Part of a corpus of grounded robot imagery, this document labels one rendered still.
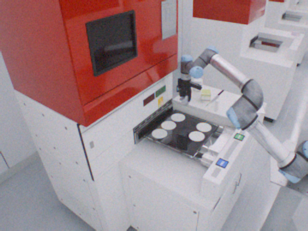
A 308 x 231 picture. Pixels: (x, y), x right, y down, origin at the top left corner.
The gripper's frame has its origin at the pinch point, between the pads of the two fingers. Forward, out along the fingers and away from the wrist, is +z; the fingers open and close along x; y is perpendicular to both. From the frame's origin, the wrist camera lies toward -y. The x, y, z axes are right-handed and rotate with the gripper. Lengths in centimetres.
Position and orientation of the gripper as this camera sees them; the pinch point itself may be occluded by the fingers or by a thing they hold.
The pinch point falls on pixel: (187, 103)
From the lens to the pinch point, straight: 170.3
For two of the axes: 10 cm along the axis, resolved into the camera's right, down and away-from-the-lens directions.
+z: 0.2, 8.3, 5.6
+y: -9.6, 1.7, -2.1
